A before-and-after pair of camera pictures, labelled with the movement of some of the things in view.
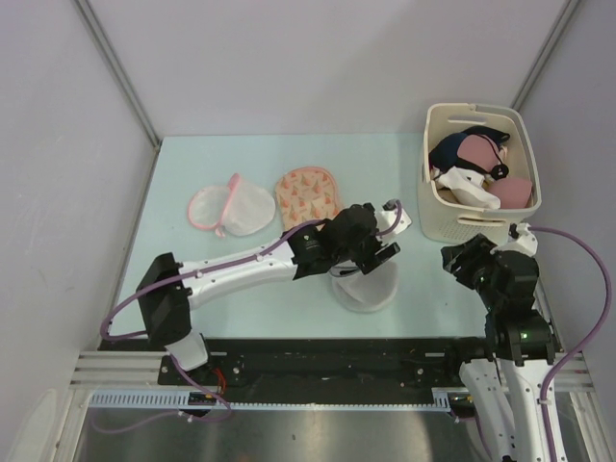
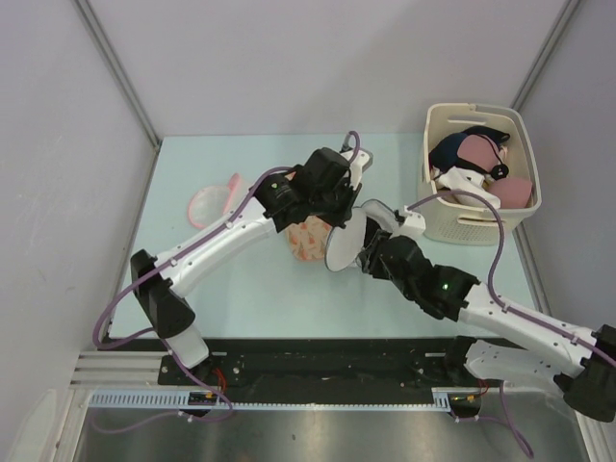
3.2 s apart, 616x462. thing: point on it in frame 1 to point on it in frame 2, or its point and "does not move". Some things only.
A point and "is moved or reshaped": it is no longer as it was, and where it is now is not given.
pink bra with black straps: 483,153 does not move
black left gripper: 375,254 to 349,196
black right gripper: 477,247 to 371,260
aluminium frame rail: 121,371 does not move
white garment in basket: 468,188 does not move
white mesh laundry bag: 367,292 is moved or reshaped
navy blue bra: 445,154 does not move
